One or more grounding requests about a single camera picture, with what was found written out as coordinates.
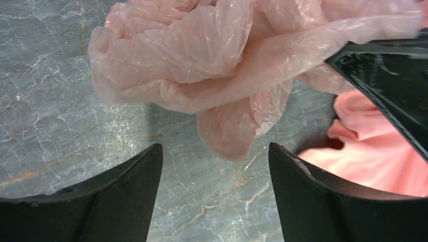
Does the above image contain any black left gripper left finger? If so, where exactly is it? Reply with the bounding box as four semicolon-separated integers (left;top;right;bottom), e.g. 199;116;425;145
1;144;164;241

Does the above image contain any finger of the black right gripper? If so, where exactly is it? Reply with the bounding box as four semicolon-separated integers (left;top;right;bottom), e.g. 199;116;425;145
326;29;427;159

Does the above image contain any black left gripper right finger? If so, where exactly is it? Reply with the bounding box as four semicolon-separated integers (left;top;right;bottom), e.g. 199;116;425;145
269;143;427;242

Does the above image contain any pink plastic trash bag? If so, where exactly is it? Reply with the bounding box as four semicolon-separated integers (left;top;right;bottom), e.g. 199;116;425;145
88;1;423;160

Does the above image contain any salmon pink cloth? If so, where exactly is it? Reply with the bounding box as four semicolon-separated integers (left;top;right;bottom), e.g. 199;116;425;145
299;90;427;197

